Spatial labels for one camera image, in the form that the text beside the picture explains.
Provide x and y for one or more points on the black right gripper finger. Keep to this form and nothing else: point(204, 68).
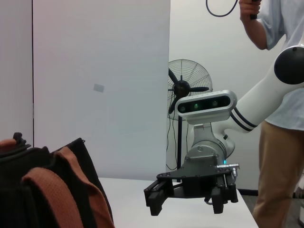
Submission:
point(155, 199)
point(224, 192)

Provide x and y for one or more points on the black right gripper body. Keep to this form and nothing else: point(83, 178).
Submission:
point(199, 183)

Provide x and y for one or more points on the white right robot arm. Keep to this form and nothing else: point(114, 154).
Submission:
point(261, 99)

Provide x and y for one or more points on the person's bare forearm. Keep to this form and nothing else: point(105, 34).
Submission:
point(255, 33)

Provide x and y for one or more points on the person's hand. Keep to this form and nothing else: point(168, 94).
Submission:
point(245, 8)

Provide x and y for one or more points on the person in light blue shirt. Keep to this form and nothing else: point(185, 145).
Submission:
point(280, 166)

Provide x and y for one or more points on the black standing fan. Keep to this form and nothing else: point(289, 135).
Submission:
point(181, 86)

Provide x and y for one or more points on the small grey rectangular sticker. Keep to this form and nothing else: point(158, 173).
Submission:
point(99, 87)

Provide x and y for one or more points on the white partition panel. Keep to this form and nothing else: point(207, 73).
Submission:
point(99, 59)
point(15, 71)

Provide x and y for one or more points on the black handheld controller grip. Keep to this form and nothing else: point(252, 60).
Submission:
point(253, 16)

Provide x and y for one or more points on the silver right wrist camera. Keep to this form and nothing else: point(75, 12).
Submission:
point(204, 105)

